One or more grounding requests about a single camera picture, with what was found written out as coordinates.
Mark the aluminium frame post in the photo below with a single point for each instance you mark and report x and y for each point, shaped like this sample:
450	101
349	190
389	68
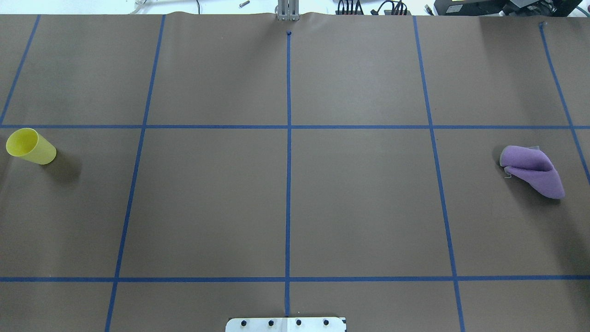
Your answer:
288	10

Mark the yellow plastic cup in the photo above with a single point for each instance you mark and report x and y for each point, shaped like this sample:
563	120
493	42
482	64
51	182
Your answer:
28	144

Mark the purple cloth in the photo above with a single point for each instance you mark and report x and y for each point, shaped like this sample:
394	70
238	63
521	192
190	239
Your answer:
534	167

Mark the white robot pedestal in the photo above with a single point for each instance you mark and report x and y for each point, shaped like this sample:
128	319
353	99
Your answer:
287	324

